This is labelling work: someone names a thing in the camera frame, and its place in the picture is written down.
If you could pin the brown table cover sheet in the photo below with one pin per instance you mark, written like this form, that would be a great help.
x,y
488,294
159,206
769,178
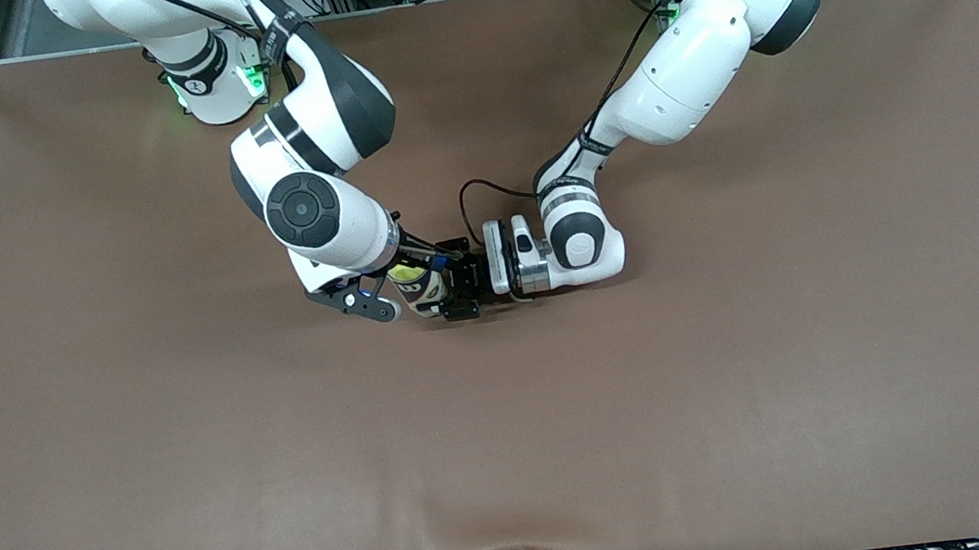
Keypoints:
x,y
474,454

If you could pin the clear Wilson tennis ball can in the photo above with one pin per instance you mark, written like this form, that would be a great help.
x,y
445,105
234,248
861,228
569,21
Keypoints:
x,y
429,299

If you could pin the yellow-green tennis ball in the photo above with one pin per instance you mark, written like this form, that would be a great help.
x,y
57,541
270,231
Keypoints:
x,y
404,274

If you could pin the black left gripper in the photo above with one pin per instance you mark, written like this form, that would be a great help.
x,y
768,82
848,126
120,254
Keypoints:
x,y
473,274

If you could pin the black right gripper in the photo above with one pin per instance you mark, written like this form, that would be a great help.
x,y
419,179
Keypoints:
x,y
423,249

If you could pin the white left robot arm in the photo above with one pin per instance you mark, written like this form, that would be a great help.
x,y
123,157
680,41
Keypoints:
x,y
689,73

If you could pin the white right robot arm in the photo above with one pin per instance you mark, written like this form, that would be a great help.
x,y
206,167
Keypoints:
x,y
362,225

